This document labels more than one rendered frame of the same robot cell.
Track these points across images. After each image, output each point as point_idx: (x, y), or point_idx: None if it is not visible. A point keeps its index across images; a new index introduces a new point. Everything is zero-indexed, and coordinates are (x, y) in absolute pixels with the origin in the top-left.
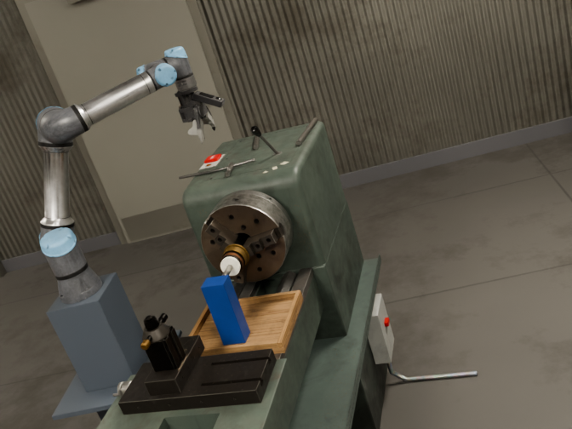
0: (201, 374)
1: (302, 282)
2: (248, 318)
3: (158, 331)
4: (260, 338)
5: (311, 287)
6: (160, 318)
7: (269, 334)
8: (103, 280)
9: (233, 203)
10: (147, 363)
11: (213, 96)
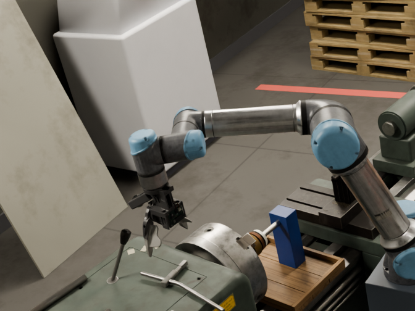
0: None
1: None
2: (272, 278)
3: None
4: (276, 253)
5: None
6: (336, 175)
7: (268, 254)
8: (381, 275)
9: (215, 224)
10: (368, 228)
11: (137, 196)
